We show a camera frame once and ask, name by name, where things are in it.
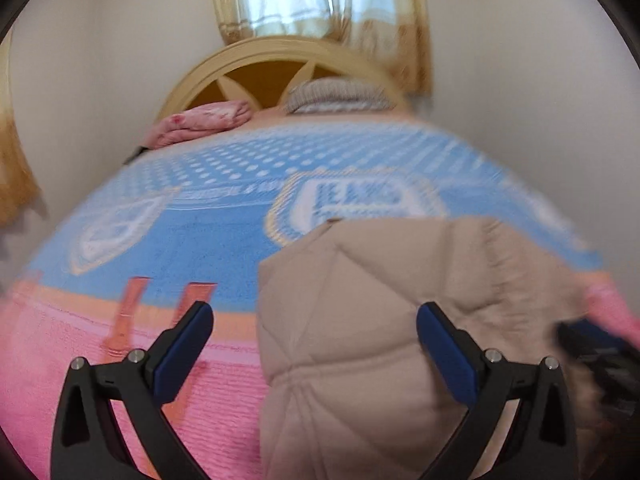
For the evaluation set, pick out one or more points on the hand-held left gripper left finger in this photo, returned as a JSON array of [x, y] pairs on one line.
[[182, 350]]

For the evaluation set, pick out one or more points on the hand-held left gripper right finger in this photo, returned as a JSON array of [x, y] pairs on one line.
[[447, 355]]

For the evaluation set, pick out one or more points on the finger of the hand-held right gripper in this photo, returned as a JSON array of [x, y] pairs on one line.
[[590, 337]]

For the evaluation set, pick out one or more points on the beige puffer jacket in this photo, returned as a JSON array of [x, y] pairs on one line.
[[370, 310]]

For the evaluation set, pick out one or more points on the blue and pink printed blanket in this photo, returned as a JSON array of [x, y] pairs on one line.
[[200, 220]]

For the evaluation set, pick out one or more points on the pink floral folded quilt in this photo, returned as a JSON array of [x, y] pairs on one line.
[[200, 120]]

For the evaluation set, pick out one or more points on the golden patterned side curtain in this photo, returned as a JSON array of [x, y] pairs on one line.
[[15, 170]]

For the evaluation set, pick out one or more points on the striped pillow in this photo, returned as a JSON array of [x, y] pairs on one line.
[[335, 92]]

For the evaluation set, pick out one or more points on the cream wooden headboard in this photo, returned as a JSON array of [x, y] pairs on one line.
[[260, 67]]

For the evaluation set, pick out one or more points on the beige patterned window curtain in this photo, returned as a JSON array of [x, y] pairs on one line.
[[390, 25]]

